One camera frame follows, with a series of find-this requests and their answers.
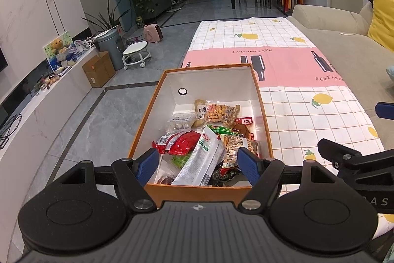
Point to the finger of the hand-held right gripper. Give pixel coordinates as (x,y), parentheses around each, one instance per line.
(386,111)
(338,152)

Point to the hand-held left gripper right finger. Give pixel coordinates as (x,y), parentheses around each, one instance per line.
(248,165)

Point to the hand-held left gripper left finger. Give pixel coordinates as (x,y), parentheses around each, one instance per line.
(147,165)

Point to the green clear snack packet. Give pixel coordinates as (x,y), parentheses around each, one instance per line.
(181,161)

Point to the braised meat snack packet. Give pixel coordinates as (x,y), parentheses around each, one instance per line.
(243,127)

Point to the red foil snack packet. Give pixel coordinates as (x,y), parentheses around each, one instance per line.
(181,142)

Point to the green sausage stick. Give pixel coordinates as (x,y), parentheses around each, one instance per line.
(224,130)

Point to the long white snack packet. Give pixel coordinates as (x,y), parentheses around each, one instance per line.
(200,161)

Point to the clear packet of white candies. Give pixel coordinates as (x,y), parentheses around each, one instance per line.
(181,122)

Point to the yellow bean snack packet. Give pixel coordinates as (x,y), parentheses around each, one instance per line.
(221,113)

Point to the orange cardboard box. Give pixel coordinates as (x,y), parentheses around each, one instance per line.
(215,81)

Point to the beige sofa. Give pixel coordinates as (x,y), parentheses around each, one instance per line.
(347,50)

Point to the printed pink white tablecloth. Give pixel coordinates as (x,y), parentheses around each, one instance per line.
(292,96)

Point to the yellow pillow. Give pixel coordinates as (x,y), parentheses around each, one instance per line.
(383,22)

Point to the brown cardboard carton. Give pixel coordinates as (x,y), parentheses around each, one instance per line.
(98,69)

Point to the white wheeled stool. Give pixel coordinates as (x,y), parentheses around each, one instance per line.
(135,53)

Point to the grey metal bin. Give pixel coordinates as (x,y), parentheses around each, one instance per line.
(110,49)

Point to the white television console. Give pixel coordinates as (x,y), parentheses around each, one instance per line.
(37,109)

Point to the pink space heater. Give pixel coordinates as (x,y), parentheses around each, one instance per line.
(153,34)

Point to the spiky potted plant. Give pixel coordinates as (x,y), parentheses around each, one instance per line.
(107,18)

